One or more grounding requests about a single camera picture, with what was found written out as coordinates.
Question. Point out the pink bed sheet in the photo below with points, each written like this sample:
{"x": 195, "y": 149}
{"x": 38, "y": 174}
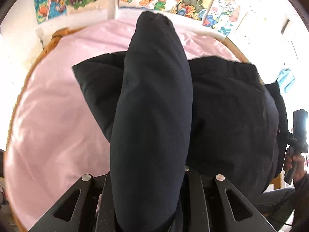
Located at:
{"x": 60, "y": 115}

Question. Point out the wooden bed frame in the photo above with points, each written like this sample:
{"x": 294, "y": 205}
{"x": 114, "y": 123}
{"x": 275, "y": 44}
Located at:
{"x": 24, "y": 82}

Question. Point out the black puffer jacket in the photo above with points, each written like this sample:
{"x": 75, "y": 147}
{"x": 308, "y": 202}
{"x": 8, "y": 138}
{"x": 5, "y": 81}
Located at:
{"x": 162, "y": 112}

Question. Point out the person right hand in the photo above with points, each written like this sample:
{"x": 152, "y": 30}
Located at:
{"x": 300, "y": 171}

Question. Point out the blue 2024 poster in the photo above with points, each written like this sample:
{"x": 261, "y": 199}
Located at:
{"x": 223, "y": 16}

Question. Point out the person leg in jeans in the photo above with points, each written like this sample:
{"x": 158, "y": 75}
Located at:
{"x": 277, "y": 204}

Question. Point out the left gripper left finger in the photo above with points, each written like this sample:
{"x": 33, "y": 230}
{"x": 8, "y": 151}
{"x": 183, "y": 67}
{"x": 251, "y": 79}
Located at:
{"x": 86, "y": 206}

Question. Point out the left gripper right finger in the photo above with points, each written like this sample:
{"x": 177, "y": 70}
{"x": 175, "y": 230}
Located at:
{"x": 215, "y": 204}

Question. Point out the blue cloth on wall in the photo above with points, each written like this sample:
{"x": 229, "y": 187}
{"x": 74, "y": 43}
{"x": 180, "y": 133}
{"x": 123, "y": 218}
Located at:
{"x": 285, "y": 80}

